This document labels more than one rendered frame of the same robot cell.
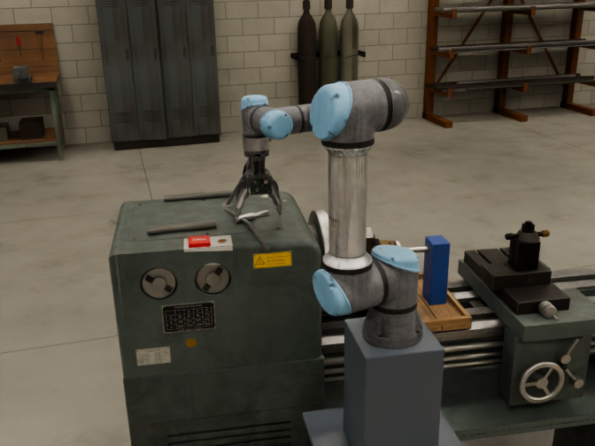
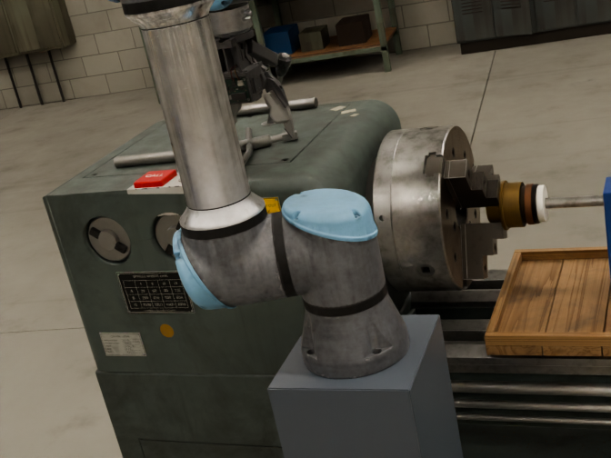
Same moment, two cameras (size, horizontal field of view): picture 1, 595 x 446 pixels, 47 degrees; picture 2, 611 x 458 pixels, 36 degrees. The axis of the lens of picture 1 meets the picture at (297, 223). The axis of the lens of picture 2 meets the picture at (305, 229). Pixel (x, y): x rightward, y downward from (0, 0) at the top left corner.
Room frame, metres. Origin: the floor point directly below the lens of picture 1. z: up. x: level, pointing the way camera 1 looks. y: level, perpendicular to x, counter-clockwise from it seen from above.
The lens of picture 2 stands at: (0.53, -0.85, 1.74)
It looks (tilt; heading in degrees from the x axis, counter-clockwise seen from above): 21 degrees down; 34
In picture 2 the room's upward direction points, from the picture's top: 12 degrees counter-clockwise
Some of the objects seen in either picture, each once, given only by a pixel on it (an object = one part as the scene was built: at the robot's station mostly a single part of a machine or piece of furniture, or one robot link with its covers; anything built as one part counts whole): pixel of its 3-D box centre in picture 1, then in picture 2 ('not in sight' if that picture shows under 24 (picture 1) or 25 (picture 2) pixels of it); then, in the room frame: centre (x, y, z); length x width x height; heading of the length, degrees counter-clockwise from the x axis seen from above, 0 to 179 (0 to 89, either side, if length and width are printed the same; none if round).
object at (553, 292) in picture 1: (513, 278); not in sight; (2.13, -0.75, 0.95); 0.43 x 0.18 x 0.04; 9
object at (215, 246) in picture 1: (208, 250); (171, 194); (1.76, 0.25, 1.23); 0.13 x 0.08 x 0.06; 99
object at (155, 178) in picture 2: (199, 242); (155, 180); (1.75, 0.28, 1.26); 0.06 x 0.06 x 0.02; 9
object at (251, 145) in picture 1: (257, 143); (231, 20); (1.87, 0.11, 1.51); 0.08 x 0.08 x 0.05
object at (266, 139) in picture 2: (251, 216); (267, 140); (1.94, 0.14, 1.27); 0.12 x 0.02 x 0.02; 124
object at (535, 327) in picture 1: (527, 293); not in sight; (2.12, -0.80, 0.89); 0.53 x 0.30 x 0.06; 9
